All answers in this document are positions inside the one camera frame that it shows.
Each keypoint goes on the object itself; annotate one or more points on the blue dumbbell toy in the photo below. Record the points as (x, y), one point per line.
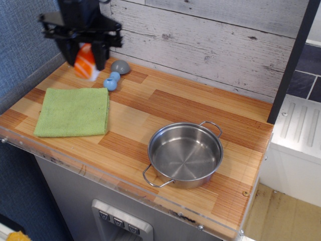
(111, 82)

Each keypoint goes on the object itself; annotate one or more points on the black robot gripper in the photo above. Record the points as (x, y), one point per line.
(82, 22)

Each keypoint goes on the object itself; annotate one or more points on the grey dispenser button panel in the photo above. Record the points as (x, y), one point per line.
(115, 224)

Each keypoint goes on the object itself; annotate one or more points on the green cloth rag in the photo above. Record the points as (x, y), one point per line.
(73, 113)

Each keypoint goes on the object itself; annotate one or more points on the yellow black object corner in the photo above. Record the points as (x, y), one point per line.
(15, 233)

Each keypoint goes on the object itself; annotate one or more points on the black right upright post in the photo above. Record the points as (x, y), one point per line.
(296, 52)

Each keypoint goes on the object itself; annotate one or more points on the grey dome toy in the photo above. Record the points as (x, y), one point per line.
(120, 66)

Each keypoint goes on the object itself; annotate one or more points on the orange salmon sushi toy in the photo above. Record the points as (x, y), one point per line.
(85, 66)

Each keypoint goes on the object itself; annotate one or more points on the white ridged side unit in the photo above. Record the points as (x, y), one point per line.
(292, 159)

